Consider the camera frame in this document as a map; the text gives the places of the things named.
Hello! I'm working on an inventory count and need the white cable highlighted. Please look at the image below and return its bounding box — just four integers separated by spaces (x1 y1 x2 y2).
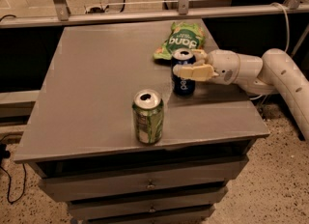
250 2 291 101

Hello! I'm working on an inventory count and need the black floor cable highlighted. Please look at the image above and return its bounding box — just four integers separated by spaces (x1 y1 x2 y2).
0 133 27 205

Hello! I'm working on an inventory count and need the bottom grey drawer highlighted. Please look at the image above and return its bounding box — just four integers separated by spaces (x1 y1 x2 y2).
88 205 214 224

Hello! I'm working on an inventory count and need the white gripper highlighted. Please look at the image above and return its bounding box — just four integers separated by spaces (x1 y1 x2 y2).
172 49 240 85

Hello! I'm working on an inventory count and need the grey drawer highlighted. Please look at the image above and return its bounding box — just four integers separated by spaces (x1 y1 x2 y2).
88 205 214 224
39 155 248 202
69 186 227 220

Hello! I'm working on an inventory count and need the metal railing frame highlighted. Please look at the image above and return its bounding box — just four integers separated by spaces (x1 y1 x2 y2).
0 0 309 29

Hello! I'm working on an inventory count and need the blue pepsi can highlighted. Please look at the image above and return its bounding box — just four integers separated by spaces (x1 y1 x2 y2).
171 48 196 96

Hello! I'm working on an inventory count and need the top grey drawer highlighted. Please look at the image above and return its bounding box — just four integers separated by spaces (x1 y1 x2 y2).
39 155 248 202

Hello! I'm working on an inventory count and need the middle grey drawer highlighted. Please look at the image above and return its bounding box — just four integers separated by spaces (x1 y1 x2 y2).
69 186 227 220

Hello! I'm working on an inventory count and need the green soda can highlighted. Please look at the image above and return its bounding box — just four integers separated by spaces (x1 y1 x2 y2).
132 89 164 145

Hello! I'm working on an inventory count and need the grey drawer cabinet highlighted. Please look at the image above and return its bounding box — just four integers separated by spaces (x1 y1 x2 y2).
14 21 268 224

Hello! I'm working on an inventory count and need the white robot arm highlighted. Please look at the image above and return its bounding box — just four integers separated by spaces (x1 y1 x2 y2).
172 48 309 141

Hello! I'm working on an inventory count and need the green dang chip bag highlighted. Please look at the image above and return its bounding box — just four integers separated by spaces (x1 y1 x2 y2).
154 22 206 60

